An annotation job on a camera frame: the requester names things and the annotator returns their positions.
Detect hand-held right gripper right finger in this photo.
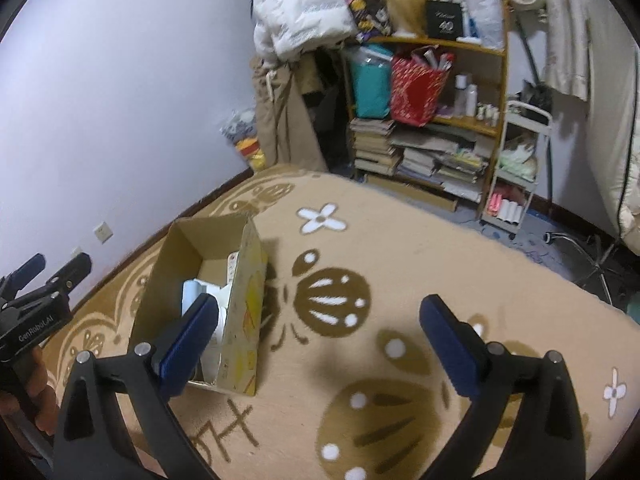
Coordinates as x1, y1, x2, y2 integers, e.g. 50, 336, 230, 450
419, 294, 586, 480

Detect dark patterned bag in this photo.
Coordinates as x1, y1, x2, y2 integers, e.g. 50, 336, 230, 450
337, 0, 393, 43

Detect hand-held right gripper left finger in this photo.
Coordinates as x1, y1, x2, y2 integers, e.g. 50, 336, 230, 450
52, 292, 221, 480

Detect white puffer jacket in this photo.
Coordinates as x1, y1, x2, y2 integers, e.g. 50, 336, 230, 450
250, 0, 357, 63

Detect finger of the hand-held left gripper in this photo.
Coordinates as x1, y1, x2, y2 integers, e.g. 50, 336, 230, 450
0, 253, 47, 295
22, 252, 93, 301

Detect stack of old books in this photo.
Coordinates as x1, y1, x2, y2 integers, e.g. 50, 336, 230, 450
349, 117, 401, 177

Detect bag of plush toys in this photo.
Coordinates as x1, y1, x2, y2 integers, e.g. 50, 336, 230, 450
220, 107, 268, 173

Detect white plastic bag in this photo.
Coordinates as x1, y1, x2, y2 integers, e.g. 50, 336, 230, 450
460, 0, 505, 51

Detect dark hanging clothes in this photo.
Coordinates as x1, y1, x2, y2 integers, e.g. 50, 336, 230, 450
300, 50, 353, 171

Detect light blue power bank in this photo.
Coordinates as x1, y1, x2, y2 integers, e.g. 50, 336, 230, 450
181, 280, 208, 317

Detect beige coat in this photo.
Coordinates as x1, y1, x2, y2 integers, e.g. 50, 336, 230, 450
250, 55, 328, 173

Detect wooden shelf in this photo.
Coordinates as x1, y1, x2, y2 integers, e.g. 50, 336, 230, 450
342, 0, 511, 213

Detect white trolley cart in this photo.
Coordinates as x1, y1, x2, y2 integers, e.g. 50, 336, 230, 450
481, 100, 553, 240

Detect black box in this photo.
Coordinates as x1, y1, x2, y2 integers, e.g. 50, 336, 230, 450
425, 0, 463, 40

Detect person's left hand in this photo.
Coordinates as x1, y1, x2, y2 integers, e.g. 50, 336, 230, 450
0, 347, 56, 436

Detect blonde wig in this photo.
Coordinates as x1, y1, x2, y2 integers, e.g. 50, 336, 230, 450
382, 0, 433, 37

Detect red gift bag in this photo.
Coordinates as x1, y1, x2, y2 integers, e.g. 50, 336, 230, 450
390, 47, 456, 127

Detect cardboard box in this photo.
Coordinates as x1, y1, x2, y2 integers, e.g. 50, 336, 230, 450
127, 212, 269, 397

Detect teal bag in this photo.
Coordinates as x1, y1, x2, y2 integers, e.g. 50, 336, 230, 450
349, 45, 393, 120

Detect pile of magazines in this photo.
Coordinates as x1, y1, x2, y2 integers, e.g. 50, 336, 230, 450
392, 127, 493, 203

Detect office chair base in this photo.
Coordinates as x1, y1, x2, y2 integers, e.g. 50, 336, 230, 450
544, 230, 631, 306

